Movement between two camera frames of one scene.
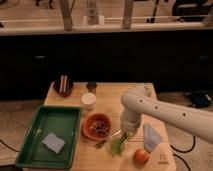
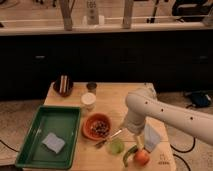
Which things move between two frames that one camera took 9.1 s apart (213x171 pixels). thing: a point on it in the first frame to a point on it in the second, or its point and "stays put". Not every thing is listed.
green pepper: x=117 y=145 to x=131 y=150
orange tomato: x=140 y=156 stays put
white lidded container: x=88 y=101 stays put
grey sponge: x=54 y=142 stays put
